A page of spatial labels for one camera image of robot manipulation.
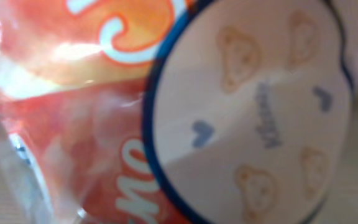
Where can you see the Kleenex tissue multipack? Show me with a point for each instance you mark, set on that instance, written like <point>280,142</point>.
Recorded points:
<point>173,111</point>

